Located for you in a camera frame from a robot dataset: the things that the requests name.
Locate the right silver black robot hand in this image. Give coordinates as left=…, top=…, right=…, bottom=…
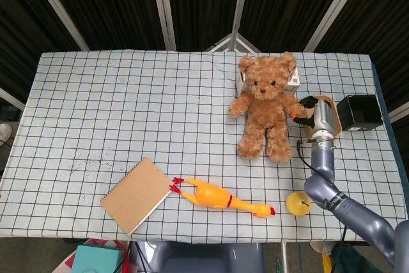
left=291, top=95, right=339, bottom=139

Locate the brown plush teddy bear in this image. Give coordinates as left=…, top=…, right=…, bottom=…
left=228, top=51, right=308, bottom=164

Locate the brown cardboard tray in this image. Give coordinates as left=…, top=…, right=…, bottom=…
left=303, top=93, right=343, bottom=139

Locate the black open box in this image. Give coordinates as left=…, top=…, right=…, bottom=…
left=336, top=94, right=383, bottom=132

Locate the white cardboard box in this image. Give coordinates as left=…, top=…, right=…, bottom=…
left=236, top=65, right=301, bottom=97

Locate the white partition foot bar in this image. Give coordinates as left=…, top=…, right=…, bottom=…
left=0, top=87, right=26, bottom=111
left=388, top=100, right=409, bottom=122

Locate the yellow toy fruit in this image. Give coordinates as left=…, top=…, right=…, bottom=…
left=285, top=191, right=313, bottom=217

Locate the yellow rubber chicken toy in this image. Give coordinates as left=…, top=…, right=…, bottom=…
left=171, top=176, right=277, bottom=219

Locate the white table leg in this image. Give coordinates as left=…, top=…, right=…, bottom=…
left=280, top=242, right=288, bottom=273

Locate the blue checkered tablecloth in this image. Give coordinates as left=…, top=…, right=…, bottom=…
left=0, top=49, right=403, bottom=242

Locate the grey robot torso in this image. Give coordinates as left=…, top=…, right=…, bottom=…
left=129, top=240, right=266, bottom=273

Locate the brown spiral notebook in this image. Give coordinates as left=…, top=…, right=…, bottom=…
left=100, top=157, right=173, bottom=237

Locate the teal box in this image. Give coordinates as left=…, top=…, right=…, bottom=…
left=70, top=244, right=126, bottom=273

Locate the white shoe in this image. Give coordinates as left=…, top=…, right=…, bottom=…
left=0, top=122, right=13, bottom=143

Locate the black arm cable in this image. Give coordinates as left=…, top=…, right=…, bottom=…
left=296, top=139, right=320, bottom=176

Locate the white triangular frame base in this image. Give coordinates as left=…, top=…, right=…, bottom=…
left=204, top=31, right=261, bottom=53

